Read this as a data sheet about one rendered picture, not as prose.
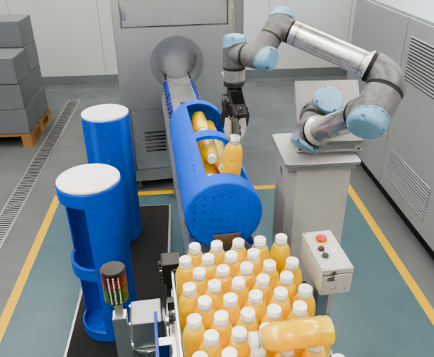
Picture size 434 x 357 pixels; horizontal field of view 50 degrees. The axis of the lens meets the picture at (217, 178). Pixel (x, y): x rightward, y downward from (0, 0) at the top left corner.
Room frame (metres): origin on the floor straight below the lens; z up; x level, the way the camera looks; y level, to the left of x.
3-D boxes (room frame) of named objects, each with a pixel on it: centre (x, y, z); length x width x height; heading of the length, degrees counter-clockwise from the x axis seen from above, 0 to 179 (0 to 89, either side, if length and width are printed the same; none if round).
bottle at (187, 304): (1.02, 0.08, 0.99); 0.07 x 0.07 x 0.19
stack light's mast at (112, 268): (0.92, 0.27, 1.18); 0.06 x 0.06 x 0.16
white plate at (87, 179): (1.81, 0.57, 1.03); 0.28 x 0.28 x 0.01
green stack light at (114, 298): (0.92, 0.27, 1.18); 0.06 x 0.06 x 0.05
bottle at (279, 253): (1.25, -0.21, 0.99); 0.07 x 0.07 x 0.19
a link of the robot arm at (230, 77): (1.54, -0.06, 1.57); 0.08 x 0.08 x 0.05
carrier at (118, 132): (2.63, 0.67, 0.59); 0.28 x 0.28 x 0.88
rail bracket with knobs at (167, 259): (1.28, 0.16, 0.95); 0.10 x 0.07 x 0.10; 99
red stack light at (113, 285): (0.92, 0.27, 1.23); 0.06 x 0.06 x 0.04
